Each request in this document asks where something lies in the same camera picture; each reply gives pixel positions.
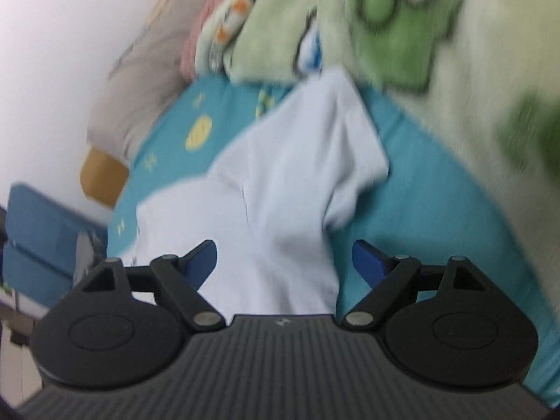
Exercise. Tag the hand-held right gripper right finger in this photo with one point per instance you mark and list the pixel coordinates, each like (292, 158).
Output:
(368, 267)

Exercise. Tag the pink fluffy blanket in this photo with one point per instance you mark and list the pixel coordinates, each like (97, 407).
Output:
(197, 43)

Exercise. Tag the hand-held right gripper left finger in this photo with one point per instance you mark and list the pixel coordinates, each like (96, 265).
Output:
(202, 263)

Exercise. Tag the blue covered chair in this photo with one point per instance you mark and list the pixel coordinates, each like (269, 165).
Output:
(35, 271)
(48, 214)

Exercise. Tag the white t-shirt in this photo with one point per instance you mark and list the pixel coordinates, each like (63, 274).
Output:
(284, 183)

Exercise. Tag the mustard yellow headboard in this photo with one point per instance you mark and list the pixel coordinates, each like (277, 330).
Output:
(103, 177)

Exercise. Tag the grey pillow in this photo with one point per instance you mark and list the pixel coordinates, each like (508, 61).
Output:
(140, 83)

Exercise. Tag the grey seat cushion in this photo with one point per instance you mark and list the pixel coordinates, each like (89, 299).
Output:
(89, 253)

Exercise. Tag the green cartoon printed blanket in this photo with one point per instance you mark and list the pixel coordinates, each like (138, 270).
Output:
(393, 22)

